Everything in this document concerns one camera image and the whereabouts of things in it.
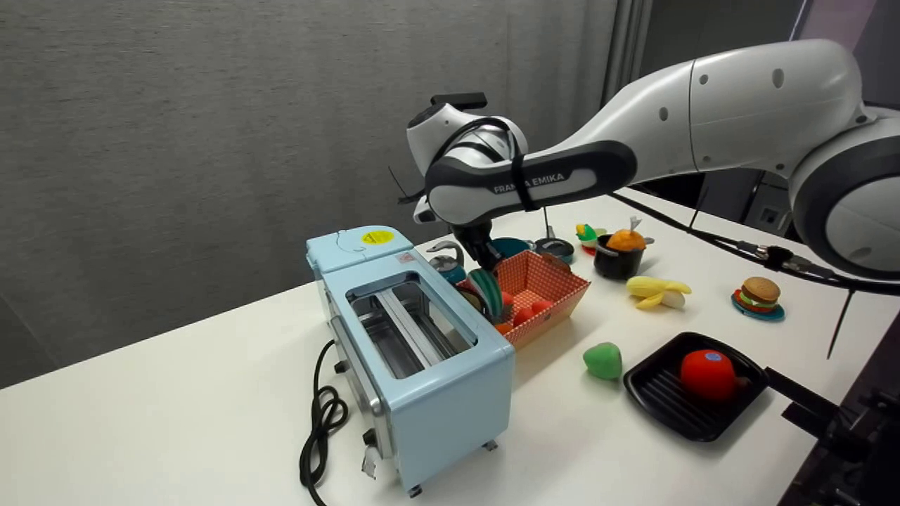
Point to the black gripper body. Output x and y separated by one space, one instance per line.
473 238

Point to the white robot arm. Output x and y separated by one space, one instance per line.
731 113

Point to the teal toy pan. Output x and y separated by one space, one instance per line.
481 295

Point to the open teal toy pot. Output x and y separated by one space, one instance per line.
513 250

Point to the teal pot with glass lid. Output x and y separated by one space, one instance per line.
442 254

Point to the small dark toy pan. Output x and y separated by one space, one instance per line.
556 250

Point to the green red toy vegetable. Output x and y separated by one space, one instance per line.
585 233

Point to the black toy pot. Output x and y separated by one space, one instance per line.
613 266

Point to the orange toy food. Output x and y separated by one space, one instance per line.
626 240

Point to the yellow toy banana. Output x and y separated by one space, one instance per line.
654 290

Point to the toy burger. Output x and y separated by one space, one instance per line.
757 295

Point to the red plush strawberry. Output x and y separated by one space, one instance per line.
522 313
537 304

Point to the orange plush fruit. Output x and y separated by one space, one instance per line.
506 327

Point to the orange gingham basket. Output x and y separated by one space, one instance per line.
553 282

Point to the light blue box yellow sticker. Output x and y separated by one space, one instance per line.
362 250

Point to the light blue toaster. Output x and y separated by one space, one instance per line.
422 376

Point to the green plush fruit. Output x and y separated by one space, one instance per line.
602 362

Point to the black grill pan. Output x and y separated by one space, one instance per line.
677 404

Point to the big red plush tomato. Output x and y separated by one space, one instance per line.
706 376

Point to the black metal frame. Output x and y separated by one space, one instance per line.
858 446

